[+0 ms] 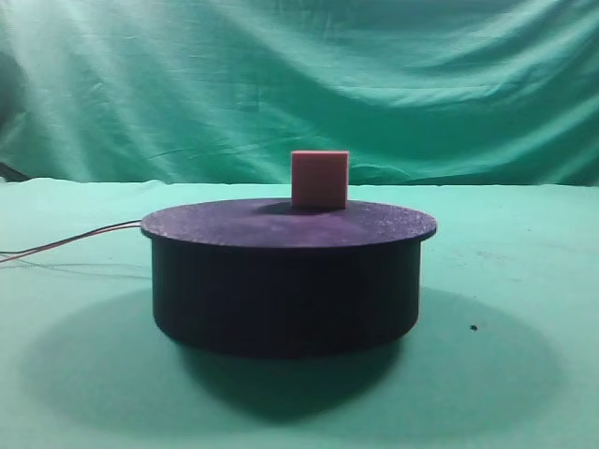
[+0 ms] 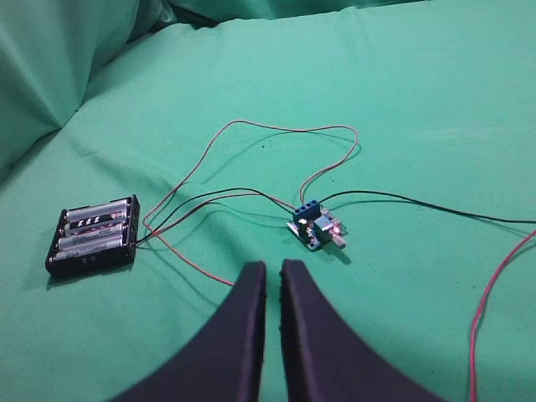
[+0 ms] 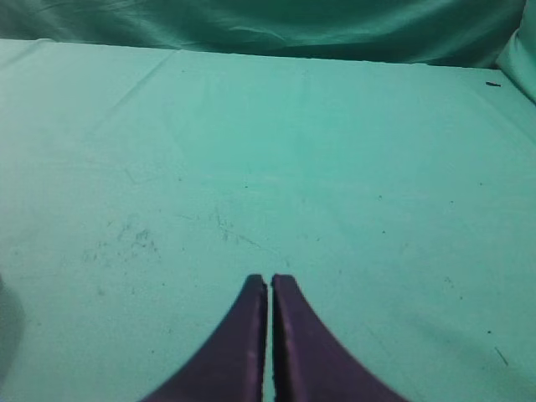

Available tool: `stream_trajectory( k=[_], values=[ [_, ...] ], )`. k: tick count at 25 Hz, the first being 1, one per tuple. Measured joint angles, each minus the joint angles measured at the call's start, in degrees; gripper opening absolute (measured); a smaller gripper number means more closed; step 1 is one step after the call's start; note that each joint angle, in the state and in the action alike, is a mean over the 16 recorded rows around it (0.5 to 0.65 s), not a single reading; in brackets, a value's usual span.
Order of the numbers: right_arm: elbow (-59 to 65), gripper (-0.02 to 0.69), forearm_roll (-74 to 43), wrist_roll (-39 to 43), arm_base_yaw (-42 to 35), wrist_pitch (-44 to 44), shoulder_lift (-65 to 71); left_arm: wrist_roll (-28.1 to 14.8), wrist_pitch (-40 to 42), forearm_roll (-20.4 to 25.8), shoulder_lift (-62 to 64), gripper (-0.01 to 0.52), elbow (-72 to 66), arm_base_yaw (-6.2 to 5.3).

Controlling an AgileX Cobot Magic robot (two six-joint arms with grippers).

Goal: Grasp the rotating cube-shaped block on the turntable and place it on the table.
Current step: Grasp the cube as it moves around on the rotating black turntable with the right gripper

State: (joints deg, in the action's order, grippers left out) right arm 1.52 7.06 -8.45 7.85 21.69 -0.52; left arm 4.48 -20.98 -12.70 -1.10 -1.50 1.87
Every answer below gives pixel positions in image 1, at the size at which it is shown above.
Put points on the green backdrop cloth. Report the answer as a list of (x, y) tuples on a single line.
[(418, 92)]

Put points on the pink cube block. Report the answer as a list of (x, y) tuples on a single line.
[(319, 180)]

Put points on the green table cloth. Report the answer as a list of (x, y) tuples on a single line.
[(504, 355)]

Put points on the black round turntable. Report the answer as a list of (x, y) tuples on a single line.
[(259, 278)]

